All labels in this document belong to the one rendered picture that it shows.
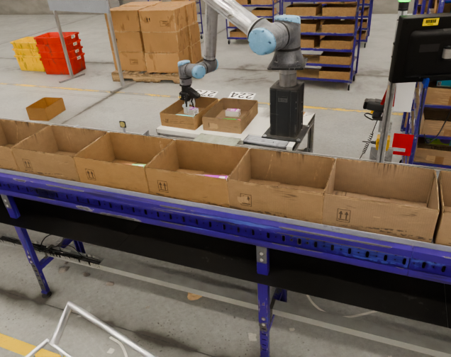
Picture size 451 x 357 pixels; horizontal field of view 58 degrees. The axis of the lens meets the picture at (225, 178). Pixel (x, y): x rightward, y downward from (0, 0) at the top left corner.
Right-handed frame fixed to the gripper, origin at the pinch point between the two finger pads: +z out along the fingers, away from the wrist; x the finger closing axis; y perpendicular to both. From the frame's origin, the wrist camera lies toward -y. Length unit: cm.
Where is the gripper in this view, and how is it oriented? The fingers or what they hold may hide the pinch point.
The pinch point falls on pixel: (191, 110)
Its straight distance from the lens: 311.9
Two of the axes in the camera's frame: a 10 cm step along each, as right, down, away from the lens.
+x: -5.8, 4.5, -6.8
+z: 0.7, 8.6, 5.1
